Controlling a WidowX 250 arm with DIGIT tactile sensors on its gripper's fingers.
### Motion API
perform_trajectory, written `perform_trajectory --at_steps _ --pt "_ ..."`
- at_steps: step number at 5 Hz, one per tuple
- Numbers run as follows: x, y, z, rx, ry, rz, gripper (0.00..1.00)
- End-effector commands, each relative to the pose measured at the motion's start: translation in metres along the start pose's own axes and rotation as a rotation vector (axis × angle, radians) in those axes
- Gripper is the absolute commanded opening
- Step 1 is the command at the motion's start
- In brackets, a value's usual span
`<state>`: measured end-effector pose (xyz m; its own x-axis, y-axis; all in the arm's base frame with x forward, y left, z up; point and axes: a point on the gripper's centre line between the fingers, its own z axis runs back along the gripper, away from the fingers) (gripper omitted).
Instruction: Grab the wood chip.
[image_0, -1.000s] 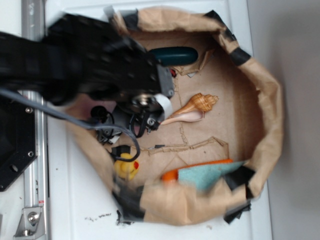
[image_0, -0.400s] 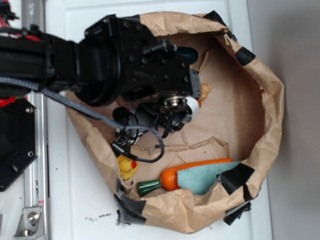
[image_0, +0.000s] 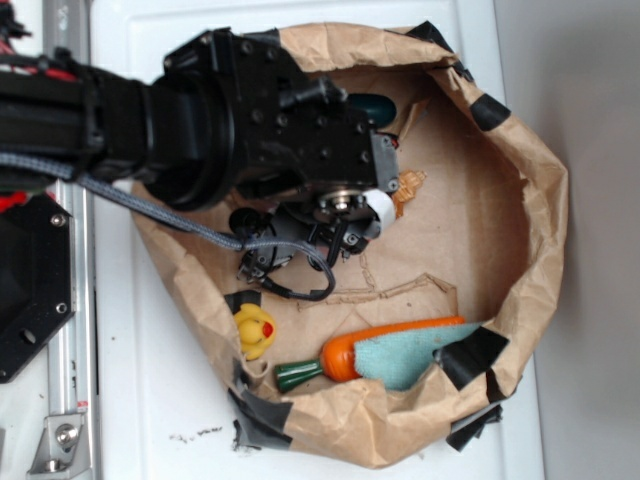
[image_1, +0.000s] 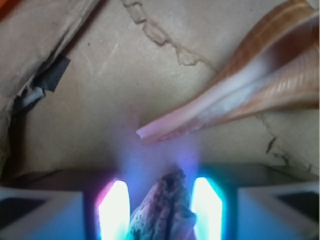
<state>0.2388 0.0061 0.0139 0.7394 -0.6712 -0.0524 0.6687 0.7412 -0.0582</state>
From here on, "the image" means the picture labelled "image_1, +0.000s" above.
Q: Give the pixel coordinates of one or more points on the brown paper-lined bin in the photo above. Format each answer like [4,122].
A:
[119,79]

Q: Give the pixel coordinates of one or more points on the tan spiral seashell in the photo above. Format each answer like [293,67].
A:
[276,66]

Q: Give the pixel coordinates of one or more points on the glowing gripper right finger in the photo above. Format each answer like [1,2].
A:
[255,202]

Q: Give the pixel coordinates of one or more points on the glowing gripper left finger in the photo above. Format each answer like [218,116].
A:
[64,205]

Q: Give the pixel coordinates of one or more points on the brown wood chip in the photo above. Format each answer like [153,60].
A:
[164,214]

